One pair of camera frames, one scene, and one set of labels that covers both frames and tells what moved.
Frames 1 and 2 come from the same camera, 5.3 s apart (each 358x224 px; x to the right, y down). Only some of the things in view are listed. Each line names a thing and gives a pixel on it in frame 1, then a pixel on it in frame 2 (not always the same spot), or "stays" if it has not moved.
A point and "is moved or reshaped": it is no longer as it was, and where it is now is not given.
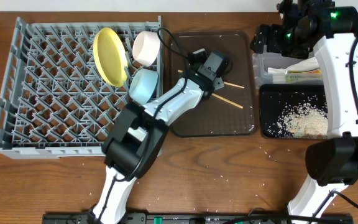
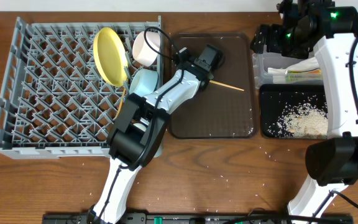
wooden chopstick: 226,83 is moved or reshaped
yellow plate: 110,55 stays
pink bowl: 146,46 stays
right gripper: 273,32 stays
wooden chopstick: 229,101 to 120,103
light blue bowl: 143,84 stays
